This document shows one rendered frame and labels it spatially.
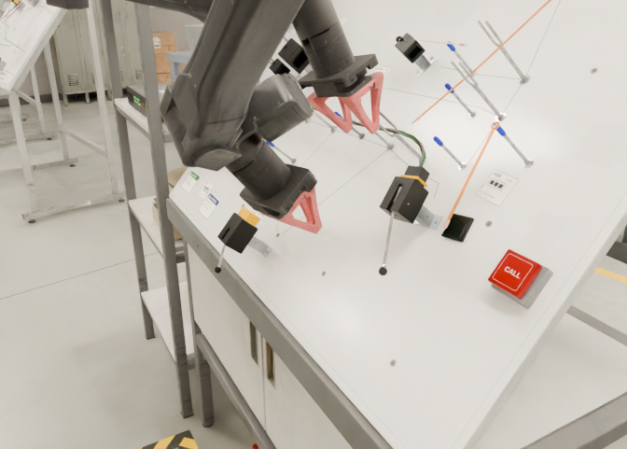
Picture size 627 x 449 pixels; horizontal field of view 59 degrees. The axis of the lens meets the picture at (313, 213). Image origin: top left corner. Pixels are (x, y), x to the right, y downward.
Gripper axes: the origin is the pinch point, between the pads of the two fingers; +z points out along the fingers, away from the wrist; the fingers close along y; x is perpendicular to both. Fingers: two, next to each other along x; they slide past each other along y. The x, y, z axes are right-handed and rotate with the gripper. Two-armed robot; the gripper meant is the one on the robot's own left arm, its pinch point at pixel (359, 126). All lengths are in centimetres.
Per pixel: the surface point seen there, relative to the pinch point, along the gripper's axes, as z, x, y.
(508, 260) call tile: 18.6, 1.7, -19.7
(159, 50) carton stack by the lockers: 62, -285, 723
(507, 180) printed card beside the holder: 16.2, -11.6, -12.3
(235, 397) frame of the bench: 72, 25, 65
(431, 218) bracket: 19.3, -3.9, -2.6
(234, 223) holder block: 16.6, 10.4, 35.6
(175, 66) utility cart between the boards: 49, -173, 442
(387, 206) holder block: 12.9, 1.8, -0.9
